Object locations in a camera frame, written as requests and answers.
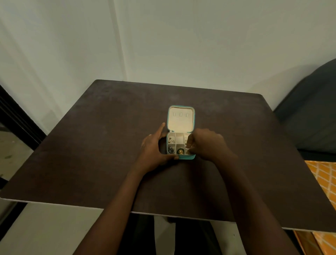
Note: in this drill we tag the person's left hand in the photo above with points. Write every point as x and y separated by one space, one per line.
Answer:
151 153

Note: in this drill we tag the person's right hand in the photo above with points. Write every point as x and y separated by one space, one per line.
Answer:
210 145

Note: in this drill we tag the pile of small jewellery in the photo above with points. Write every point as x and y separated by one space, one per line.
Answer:
171 150

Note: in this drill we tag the teal jewellery box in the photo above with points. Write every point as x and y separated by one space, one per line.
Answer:
180 122

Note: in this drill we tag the person's left forearm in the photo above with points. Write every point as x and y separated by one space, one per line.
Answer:
113 218

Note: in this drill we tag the person's right forearm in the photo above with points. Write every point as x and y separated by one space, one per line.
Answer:
257 212

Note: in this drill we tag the person's left leg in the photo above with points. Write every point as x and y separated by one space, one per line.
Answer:
143 236

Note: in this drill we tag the person's leg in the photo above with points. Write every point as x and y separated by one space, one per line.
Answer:
194 239
143 236

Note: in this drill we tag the person's right leg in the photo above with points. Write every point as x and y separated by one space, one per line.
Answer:
194 239

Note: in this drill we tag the orange patterned cloth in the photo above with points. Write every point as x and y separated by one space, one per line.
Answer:
324 178

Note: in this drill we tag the black door frame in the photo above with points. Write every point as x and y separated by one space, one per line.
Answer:
18 118

